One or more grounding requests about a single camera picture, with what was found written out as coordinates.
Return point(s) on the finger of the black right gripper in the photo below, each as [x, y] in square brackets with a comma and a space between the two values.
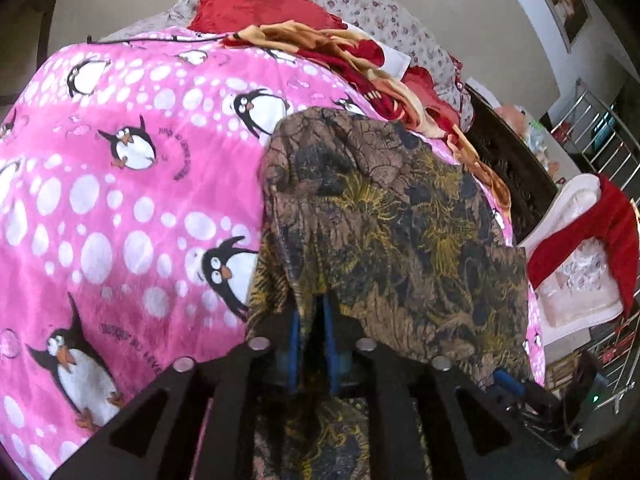
[509, 383]

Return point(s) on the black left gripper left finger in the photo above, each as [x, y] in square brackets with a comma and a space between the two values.
[196, 420]

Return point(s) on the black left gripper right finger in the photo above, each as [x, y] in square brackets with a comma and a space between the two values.
[425, 421]

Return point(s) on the brown floral patterned garment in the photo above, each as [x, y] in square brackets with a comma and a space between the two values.
[408, 245]

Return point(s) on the white chair with lace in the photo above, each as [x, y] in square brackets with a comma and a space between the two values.
[581, 292]

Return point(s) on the red cloth on chair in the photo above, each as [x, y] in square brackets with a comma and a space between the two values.
[612, 221]

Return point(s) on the dark carved wooden headboard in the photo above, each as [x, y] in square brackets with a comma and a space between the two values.
[532, 189]

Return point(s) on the pink penguin fleece blanket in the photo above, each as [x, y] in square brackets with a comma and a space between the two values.
[131, 221]

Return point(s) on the white paper on bed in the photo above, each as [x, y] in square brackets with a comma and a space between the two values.
[395, 63]

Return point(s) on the red and gold blanket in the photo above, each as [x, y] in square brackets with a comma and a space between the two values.
[356, 58]

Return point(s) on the red ruffled pillow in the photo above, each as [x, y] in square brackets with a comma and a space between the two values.
[232, 15]

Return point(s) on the floral white quilt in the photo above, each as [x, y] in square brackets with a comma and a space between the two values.
[385, 20]

